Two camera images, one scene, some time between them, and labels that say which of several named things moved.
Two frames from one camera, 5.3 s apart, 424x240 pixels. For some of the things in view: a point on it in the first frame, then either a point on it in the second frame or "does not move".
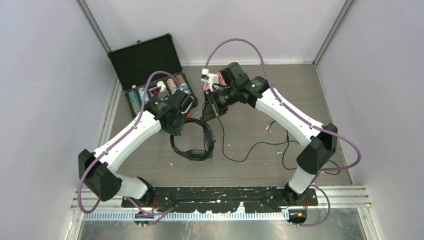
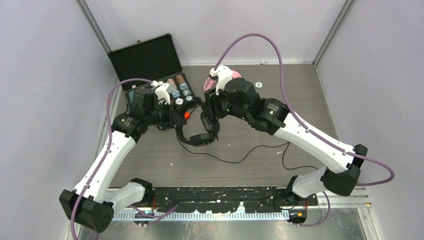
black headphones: x=198 y=155 → x=212 y=127
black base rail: x=221 y=199 does not move
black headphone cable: x=284 y=142 → x=285 y=144
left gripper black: x=176 y=131 does not move
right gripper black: x=209 y=112 does not move
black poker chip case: x=133 y=64 does not move
